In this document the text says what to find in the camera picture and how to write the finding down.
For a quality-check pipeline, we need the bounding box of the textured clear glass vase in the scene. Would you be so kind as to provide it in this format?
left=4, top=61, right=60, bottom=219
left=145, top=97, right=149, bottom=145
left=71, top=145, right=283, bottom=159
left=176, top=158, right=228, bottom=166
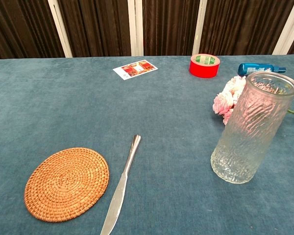
left=210, top=71, right=294, bottom=185

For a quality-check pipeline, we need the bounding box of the dark brown pleated curtain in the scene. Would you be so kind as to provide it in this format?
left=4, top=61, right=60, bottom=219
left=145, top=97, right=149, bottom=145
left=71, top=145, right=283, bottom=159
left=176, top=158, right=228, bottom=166
left=0, top=0, right=294, bottom=61

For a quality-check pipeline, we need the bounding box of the red and white printed card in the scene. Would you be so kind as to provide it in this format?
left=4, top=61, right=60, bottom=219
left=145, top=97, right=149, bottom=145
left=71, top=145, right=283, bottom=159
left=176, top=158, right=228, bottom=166
left=112, top=59, right=159, bottom=81

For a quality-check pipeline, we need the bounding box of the round woven rattan coaster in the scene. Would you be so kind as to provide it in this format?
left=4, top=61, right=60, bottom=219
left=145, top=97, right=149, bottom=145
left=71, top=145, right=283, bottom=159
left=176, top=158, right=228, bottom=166
left=24, top=147, right=110, bottom=223

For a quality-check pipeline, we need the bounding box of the silver butter knife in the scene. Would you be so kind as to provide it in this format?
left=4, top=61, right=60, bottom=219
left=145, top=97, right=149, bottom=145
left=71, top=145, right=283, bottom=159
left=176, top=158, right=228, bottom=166
left=99, top=134, right=142, bottom=235

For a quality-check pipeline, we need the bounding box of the red tape roll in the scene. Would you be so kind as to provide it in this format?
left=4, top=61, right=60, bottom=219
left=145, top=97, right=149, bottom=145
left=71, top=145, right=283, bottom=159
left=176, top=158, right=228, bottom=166
left=189, top=53, right=221, bottom=79

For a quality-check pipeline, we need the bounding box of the pink artificial flower bouquet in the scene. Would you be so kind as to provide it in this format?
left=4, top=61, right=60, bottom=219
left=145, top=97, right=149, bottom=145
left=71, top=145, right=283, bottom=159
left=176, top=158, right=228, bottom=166
left=212, top=75, right=294, bottom=125

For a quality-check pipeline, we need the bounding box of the blue velvet tablecloth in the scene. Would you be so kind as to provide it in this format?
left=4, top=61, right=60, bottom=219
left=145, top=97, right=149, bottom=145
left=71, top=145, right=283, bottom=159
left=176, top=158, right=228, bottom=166
left=0, top=54, right=294, bottom=235

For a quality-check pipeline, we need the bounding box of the blue spray bottle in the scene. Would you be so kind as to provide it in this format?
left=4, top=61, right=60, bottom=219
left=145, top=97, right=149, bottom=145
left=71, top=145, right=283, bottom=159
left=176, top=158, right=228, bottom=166
left=238, top=63, right=287, bottom=77

